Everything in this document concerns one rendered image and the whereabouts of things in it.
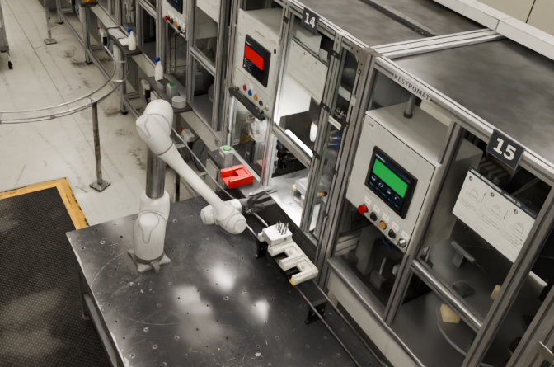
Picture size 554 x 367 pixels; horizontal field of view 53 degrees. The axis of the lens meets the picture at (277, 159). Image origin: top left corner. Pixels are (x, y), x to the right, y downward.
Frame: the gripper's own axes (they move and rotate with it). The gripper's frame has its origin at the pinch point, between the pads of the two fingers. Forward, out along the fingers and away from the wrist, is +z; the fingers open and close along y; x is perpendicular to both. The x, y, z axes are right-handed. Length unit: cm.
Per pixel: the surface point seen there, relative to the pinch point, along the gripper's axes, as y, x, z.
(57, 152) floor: -100, 227, -64
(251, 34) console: 74, 48, 7
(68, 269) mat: -99, 89, -93
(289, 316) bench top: -32, -53, -17
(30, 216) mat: -99, 152, -103
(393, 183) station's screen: 62, -75, 4
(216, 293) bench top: -32, -23, -43
